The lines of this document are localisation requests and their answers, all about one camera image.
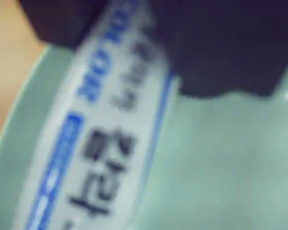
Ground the teal round plate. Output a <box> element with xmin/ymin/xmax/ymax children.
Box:
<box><xmin>0</xmin><ymin>45</ymin><xmax>288</xmax><ymax>230</ymax></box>

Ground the white blue labelled package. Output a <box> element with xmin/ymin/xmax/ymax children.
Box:
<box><xmin>20</xmin><ymin>0</ymin><xmax>183</xmax><ymax>230</ymax></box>

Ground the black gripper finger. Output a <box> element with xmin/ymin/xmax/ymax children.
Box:
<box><xmin>18</xmin><ymin>0</ymin><xmax>111</xmax><ymax>50</ymax></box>
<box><xmin>135</xmin><ymin>0</ymin><xmax>288</xmax><ymax>98</ymax></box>

